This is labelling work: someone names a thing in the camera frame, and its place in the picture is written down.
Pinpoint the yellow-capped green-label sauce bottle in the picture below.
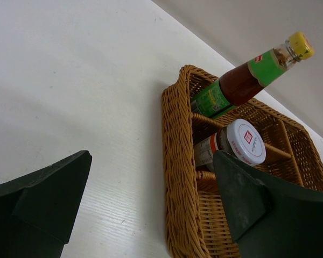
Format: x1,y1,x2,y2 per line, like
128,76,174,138
191,32,314,119

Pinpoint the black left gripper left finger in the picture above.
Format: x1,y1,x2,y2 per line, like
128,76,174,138
0,150,92,257

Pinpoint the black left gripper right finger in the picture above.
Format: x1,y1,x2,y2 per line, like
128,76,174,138
213,150,323,257

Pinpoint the woven wicker divided basket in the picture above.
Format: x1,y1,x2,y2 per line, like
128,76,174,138
161,65,323,257

